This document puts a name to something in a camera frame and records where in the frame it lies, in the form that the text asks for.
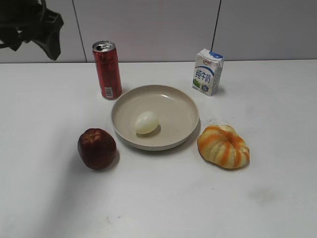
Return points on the red soda can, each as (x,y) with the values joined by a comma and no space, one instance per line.
(106,60)

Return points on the dark red apple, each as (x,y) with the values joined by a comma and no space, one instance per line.
(97,148)

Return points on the white egg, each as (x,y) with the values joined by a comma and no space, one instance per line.
(146,122)

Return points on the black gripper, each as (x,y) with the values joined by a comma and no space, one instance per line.
(26,20)

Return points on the beige round plate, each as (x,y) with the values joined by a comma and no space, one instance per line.
(178,117)

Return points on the white milk carton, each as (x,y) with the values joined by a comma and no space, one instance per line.
(207,72)

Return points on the orange striped pumpkin bread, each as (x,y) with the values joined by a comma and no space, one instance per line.
(222,146)

